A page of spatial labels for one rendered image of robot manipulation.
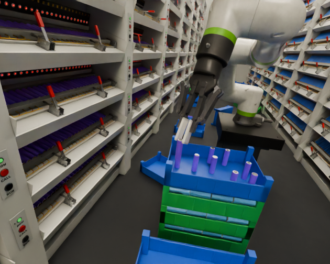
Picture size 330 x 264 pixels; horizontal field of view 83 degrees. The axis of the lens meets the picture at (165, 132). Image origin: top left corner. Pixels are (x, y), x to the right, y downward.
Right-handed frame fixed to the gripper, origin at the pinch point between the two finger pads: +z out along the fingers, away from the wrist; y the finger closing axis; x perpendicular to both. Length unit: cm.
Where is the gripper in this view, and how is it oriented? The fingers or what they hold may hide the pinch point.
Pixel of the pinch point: (185, 130)
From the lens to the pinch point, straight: 54.0
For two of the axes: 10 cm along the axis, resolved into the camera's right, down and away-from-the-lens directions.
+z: -3.4, 9.4, 0.6
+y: -7.8, -3.2, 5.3
